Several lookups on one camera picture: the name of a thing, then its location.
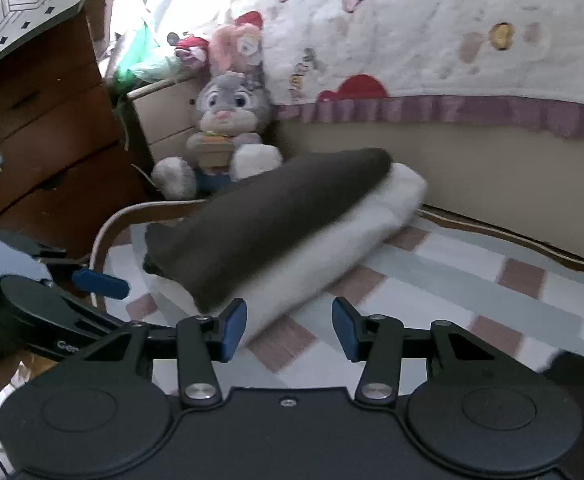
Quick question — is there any red white plush toy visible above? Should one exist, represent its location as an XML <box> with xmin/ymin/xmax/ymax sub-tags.
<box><xmin>173</xmin><ymin>34</ymin><xmax>212</xmax><ymax>67</ymax></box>

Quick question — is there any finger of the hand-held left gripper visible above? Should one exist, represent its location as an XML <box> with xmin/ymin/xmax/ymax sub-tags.
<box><xmin>0</xmin><ymin>231</ymin><xmax>131</xmax><ymax>301</ymax></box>
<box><xmin>63</xmin><ymin>294</ymin><xmax>179</xmax><ymax>347</ymax></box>

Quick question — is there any dark brown knitted sweater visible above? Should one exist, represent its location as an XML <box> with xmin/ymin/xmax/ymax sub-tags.
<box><xmin>142</xmin><ymin>147</ymin><xmax>394</xmax><ymax>314</ymax></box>

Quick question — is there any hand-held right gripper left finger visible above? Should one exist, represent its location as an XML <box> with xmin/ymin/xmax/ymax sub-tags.
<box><xmin>82</xmin><ymin>298</ymin><xmax>248</xmax><ymax>407</ymax></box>

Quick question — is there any white printed quilt purple ruffle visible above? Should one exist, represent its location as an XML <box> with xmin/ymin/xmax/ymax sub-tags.
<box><xmin>137</xmin><ymin>0</ymin><xmax>584</xmax><ymax>145</ymax></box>

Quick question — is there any green plastic bag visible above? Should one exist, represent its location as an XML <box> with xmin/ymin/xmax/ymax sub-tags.
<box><xmin>114</xmin><ymin>24</ymin><xmax>183</xmax><ymax>87</ymax></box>

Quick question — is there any wooden drawer cabinet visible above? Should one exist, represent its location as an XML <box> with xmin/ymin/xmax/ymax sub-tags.
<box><xmin>0</xmin><ymin>0</ymin><xmax>149</xmax><ymax>262</ymax></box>

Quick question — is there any beige nightstand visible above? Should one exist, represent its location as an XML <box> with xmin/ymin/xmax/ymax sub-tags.
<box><xmin>127</xmin><ymin>71</ymin><xmax>209</xmax><ymax>172</ymax></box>

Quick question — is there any geometric patterned cloth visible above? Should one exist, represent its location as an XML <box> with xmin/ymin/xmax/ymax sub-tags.
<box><xmin>0</xmin><ymin>0</ymin><xmax>114</xmax><ymax>79</ymax></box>

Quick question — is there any pink plush toy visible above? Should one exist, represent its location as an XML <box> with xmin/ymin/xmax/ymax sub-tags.
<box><xmin>207</xmin><ymin>23</ymin><xmax>266</xmax><ymax>77</ymax></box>

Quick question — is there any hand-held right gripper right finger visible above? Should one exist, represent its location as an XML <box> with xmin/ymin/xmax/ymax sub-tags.
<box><xmin>332</xmin><ymin>296</ymin><xmax>496</xmax><ymax>406</ymax></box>

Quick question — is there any white garment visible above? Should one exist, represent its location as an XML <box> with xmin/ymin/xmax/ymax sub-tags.
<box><xmin>143</xmin><ymin>162</ymin><xmax>429</xmax><ymax>352</ymax></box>

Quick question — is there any checked bed sheet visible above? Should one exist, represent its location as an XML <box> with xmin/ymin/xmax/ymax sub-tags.
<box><xmin>91</xmin><ymin>199</ymin><xmax>584</xmax><ymax>377</ymax></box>

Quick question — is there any grey plush rabbit toy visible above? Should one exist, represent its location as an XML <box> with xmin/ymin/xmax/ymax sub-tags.
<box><xmin>150</xmin><ymin>71</ymin><xmax>284</xmax><ymax>201</ymax></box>

